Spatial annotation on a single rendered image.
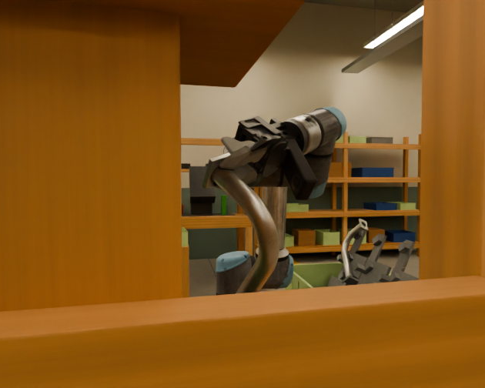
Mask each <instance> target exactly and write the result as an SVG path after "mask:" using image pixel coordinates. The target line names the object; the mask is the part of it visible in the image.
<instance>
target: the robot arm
mask: <svg viewBox="0 0 485 388"><path fill-rule="evenodd" d="M251 120H252V121H251ZM238 123H239V125H238V129H237V131H236V136H235V137H234V138H231V137H228V136H225V137H222V138H221V142H222V143H223V145H224V146H225V147H224V150H223V155H224V154H226V153H230V154H231V155H230V156H228V157H227V158H225V159H224V160H223V161H222V162H221V163H220V164H219V165H218V168H219V169H226V170H231V171H232V172H233V173H234V174H236V175H237V176H238V177H239V178H240V179H241V180H242V181H244V183H245V184H247V186H248V187H262V201H263V202H264V204H265V205H266V207H267V209H268V210H269V212H270V214H271V216H272V218H273V221H274V223H275V226H276V231H277V234H278V238H279V258H278V261H277V264H276V268H275V269H274V271H273V273H272V274H271V276H270V277H269V278H268V279H267V281H266V283H265V284H264V285H263V287H262V289H280V288H286V287H287V286H288V285H289V284H290V283H291V281H292V278H293V268H294V267H293V258H292V257H291V255H289V251H288V250H287V249H286V248H285V234H286V201H287V187H290V188H291V190H292V191H293V195H294V196H295V198H296V199H297V200H307V199H312V198H316V197H319V196H321V195H322V194H323V192H324V190H325V187H326V182H327V180H328V178H329V168H330V163H331V159H332V155H333V150H334V147H335V143H336V140H338V139H339V138H340V137H341V136H342V135H343V134H344V132H345V131H346V118H345V115H344V114H343V113H342V112H341V111H340V110H339V109H337V108H335V107H324V108H318V109H315V110H314V111H312V112H308V113H306V114H303V115H299V116H297V117H294V118H291V119H288V120H286V121H285V122H281V121H279V120H278V119H277V118H272V119H271V120H270V123H268V122H267V121H265V120H264V119H262V118H261V117H259V116H255V117H252V118H249V119H244V120H242V121H239V122H238ZM258 252H259V247H258V248H257V249H256V255H255V256H251V255H250V254H249V253H248V252H246V251H242V252H241V251H236V252H230V253H225V254H222V255H221V256H219V257H218V258H217V260H216V295H227V294H236V292H237V291H238V289H239V288H240V286H241V285H242V283H243V281H244V279H245V278H246V276H247V275H248V273H249V271H250V270H251V268H252V267H253V265H254V263H255V262H256V260H257V257H258Z"/></svg>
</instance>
